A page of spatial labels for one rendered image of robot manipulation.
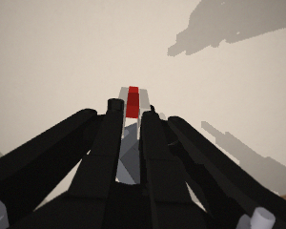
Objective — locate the red cylinder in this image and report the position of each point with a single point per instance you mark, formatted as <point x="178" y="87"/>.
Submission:
<point x="132" y="103"/>

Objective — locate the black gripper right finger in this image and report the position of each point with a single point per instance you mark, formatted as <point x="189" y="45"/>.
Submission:
<point x="227" y="193"/>

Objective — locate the grey flat panel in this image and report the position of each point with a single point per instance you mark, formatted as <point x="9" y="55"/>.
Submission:
<point x="128" y="168"/>

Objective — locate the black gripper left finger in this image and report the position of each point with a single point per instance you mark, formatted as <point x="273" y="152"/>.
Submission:
<point x="31" y="171"/>

